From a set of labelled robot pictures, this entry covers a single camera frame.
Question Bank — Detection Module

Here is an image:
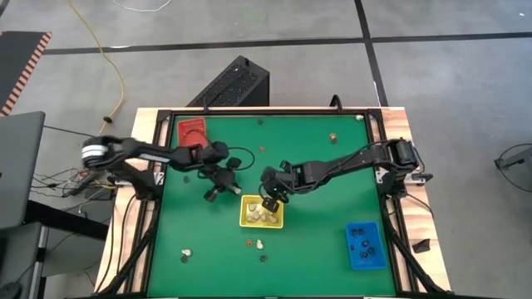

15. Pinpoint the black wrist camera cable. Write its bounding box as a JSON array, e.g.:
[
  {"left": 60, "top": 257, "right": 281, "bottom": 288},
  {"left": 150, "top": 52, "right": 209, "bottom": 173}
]
[{"left": 226, "top": 145, "right": 256, "bottom": 172}]

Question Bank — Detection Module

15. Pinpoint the yellow plastic basket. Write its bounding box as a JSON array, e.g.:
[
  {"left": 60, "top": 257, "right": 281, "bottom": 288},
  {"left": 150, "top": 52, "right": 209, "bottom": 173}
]
[{"left": 239, "top": 194, "right": 285, "bottom": 230}]

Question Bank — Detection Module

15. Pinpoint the black mat striped edge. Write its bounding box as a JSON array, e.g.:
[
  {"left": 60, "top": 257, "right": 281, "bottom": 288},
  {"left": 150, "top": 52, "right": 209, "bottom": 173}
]
[{"left": 0, "top": 31, "right": 53, "bottom": 117}]

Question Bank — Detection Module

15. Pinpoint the white floor cable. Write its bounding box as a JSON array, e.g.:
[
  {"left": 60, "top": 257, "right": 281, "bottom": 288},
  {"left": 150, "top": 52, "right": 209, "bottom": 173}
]
[{"left": 111, "top": 0, "right": 172, "bottom": 12}]

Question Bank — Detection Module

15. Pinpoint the black computer tower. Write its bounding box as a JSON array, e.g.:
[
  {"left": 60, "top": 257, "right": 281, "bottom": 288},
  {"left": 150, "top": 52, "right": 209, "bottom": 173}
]
[{"left": 185, "top": 55, "right": 270, "bottom": 108}]

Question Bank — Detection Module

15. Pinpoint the yellow power cable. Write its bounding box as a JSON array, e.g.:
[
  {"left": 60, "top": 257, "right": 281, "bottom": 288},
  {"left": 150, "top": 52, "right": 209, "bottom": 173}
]
[{"left": 64, "top": 0, "right": 126, "bottom": 134}]

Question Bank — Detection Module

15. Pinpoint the red plastic basket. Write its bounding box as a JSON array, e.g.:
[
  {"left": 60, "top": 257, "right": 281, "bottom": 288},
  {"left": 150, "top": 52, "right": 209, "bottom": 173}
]
[{"left": 177, "top": 117, "right": 208, "bottom": 149}]

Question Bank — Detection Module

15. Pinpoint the black frame strut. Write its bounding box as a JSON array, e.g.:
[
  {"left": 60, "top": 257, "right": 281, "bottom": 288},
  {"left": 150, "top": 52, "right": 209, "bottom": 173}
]
[
  {"left": 384, "top": 199, "right": 448, "bottom": 295},
  {"left": 97, "top": 194, "right": 161, "bottom": 296}
]

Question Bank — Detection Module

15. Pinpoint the blue plastic basket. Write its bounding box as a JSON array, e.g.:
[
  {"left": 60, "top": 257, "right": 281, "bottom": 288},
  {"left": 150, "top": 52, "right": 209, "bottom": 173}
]
[{"left": 345, "top": 221, "right": 387, "bottom": 272}]

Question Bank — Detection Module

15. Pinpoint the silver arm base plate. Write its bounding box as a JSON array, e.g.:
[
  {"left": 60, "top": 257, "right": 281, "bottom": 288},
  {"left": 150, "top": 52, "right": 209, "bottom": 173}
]
[
  {"left": 108, "top": 172, "right": 165, "bottom": 187},
  {"left": 376, "top": 168, "right": 433, "bottom": 186}
]

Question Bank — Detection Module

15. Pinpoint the small black object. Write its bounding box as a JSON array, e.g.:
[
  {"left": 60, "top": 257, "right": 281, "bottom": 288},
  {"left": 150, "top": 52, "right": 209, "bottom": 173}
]
[{"left": 411, "top": 238, "right": 432, "bottom": 254}]

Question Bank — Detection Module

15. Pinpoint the black table edge frame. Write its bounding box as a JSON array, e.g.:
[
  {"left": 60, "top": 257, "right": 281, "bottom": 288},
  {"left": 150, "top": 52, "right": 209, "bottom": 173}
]
[{"left": 147, "top": 107, "right": 402, "bottom": 297}]

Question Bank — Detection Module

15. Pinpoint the grey rounded panel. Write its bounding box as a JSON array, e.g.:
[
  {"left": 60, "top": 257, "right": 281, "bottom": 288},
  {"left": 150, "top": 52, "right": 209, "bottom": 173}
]
[{"left": 0, "top": 110, "right": 46, "bottom": 230}]

